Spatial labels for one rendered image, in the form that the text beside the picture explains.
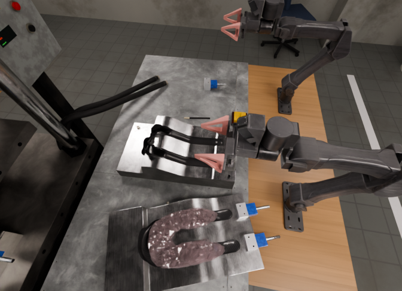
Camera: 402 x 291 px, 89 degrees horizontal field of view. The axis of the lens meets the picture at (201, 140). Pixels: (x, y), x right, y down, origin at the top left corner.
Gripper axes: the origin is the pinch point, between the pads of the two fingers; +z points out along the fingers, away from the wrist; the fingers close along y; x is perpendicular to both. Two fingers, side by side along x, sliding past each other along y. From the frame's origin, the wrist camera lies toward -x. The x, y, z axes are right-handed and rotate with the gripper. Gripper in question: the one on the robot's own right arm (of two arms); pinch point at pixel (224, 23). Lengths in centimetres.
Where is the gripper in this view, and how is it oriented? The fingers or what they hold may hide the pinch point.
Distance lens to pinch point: 99.8
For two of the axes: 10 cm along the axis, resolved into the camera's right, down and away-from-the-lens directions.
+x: 0.1, 5.4, 8.4
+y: -1.7, 8.3, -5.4
